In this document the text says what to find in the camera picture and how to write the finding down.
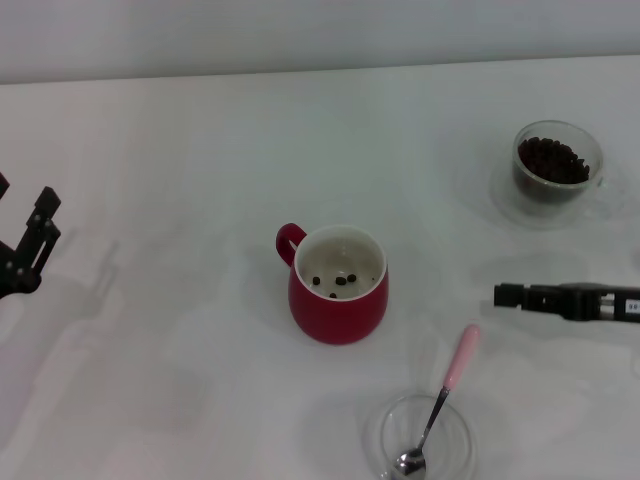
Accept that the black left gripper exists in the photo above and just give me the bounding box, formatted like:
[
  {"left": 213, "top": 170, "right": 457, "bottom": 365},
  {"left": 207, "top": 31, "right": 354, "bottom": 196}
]
[{"left": 0, "top": 171, "right": 63, "bottom": 302}]

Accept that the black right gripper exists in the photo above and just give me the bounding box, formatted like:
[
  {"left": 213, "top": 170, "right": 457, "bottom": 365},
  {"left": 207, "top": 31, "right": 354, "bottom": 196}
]
[{"left": 493, "top": 281, "right": 640, "bottom": 326}]

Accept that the pink handled metal spoon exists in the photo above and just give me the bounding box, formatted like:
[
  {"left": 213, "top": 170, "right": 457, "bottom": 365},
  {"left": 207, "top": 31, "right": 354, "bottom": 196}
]
[{"left": 391, "top": 323, "right": 482, "bottom": 479}]

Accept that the clear glass saucer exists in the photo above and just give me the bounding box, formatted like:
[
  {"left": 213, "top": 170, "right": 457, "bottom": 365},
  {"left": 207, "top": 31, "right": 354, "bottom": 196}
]
[{"left": 489, "top": 158, "right": 629, "bottom": 232}]

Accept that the clear glass dish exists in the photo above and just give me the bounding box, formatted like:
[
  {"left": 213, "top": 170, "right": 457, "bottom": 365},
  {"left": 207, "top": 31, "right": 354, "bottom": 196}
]
[{"left": 362, "top": 393, "right": 477, "bottom": 480}]

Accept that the clear glass cup with handle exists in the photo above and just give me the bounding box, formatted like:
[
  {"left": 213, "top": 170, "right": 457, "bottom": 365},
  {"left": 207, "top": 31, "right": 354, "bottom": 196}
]
[{"left": 510, "top": 119, "right": 627, "bottom": 219}]

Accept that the red ceramic mug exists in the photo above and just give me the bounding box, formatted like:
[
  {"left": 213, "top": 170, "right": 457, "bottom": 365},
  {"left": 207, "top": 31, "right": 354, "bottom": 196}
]
[{"left": 274, "top": 222, "right": 391, "bottom": 347}]

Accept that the pile of coffee beans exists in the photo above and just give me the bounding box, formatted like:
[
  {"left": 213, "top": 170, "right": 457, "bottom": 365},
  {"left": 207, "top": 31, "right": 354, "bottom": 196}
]
[{"left": 517, "top": 135, "right": 592, "bottom": 186}]

